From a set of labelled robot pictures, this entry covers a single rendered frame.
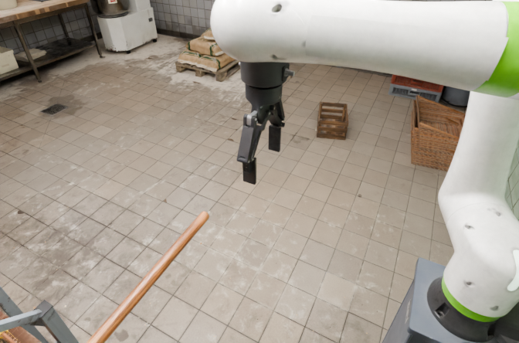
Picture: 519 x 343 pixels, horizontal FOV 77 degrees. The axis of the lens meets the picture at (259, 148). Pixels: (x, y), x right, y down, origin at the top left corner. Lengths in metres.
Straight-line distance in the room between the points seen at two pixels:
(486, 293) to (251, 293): 1.63
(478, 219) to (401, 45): 0.45
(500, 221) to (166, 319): 1.84
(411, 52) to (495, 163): 0.40
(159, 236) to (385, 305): 1.59
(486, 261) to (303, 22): 0.54
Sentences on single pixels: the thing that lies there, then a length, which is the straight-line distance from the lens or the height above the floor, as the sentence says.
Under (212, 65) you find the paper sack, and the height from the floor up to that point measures 0.23.
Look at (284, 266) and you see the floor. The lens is 2.34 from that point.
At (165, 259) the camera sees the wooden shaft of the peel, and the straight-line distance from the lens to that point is 0.93.
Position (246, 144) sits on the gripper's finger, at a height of 1.57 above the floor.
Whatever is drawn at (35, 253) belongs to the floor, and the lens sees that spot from 2.86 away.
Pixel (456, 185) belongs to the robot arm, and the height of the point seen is 1.45.
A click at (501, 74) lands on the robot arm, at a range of 0.49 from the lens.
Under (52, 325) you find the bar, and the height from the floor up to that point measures 0.88.
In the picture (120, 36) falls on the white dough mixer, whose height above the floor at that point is 0.29.
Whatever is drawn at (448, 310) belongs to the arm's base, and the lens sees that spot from 0.89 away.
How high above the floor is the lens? 1.94
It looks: 36 degrees down
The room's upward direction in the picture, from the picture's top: straight up
